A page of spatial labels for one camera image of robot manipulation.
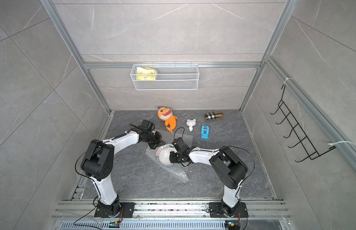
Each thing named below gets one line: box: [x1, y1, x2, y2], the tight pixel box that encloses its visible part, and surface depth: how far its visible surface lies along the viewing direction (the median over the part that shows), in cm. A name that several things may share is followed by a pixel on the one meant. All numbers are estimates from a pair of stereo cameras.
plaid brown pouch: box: [203, 111, 224, 120], surface depth 116 cm
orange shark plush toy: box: [157, 106, 178, 133], surface depth 109 cm
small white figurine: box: [186, 118, 197, 132], surface depth 109 cm
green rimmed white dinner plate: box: [155, 143, 176, 166], surface depth 95 cm
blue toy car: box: [200, 125, 210, 140], surface depth 106 cm
